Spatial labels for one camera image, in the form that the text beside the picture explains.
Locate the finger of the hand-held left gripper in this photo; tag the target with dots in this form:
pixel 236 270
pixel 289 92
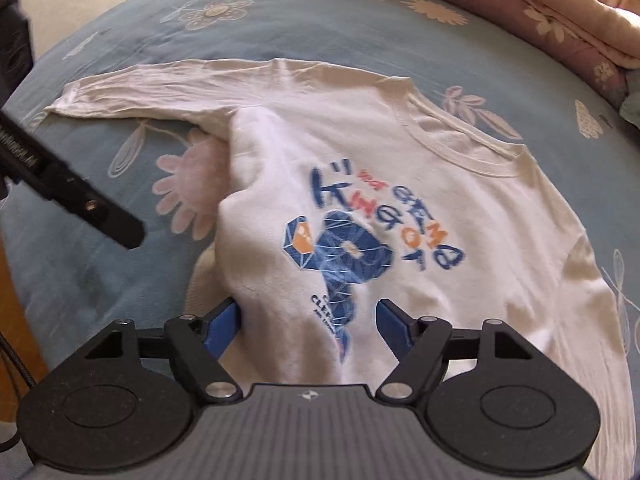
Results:
pixel 100 210

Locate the green pillow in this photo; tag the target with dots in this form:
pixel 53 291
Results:
pixel 632 110

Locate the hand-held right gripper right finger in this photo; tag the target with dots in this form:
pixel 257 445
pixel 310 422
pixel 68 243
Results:
pixel 392 325

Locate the pink floral quilt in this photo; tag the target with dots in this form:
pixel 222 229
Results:
pixel 540 5

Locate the white printed t-shirt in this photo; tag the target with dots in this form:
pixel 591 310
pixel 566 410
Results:
pixel 450 200

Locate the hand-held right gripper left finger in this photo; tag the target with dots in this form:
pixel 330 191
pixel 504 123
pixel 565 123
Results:
pixel 225 327

